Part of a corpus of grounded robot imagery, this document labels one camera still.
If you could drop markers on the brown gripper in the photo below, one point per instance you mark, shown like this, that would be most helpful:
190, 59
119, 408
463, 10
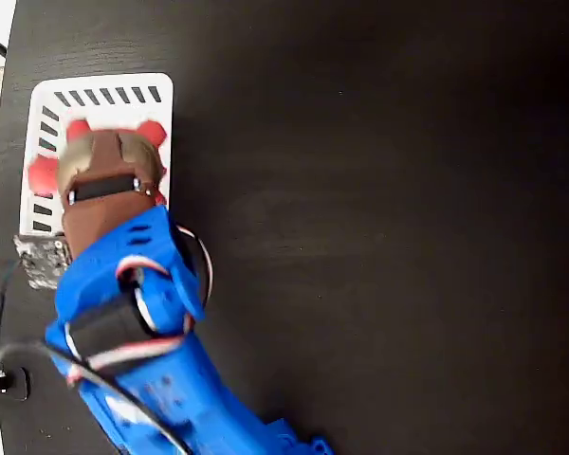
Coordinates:
105, 188

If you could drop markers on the red turtle toy gold shell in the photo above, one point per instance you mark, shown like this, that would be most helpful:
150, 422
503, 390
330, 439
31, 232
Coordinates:
144, 154

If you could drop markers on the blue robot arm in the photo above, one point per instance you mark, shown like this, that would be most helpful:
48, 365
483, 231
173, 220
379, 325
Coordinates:
185, 379

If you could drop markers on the white plastic basket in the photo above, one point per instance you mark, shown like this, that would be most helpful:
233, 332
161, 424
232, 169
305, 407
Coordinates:
109, 106

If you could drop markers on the black table clamp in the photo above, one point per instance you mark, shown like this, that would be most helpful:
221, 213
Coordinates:
21, 384

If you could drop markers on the bare camera circuit board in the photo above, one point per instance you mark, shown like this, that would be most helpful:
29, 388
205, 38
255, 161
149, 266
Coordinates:
40, 260

